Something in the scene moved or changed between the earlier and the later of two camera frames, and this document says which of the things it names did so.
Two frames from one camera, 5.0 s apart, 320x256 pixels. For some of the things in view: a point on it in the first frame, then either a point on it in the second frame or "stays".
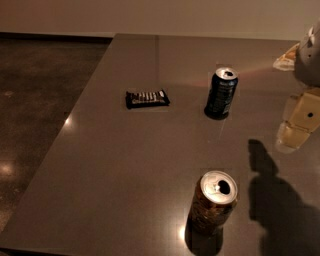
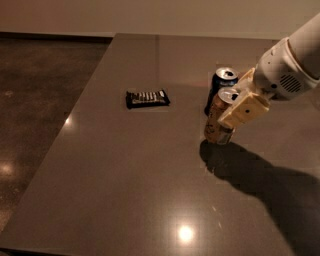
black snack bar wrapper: (146, 98) stays
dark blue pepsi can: (219, 98) stays
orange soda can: (214, 197) to (214, 132)
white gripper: (308, 63) to (279, 74)
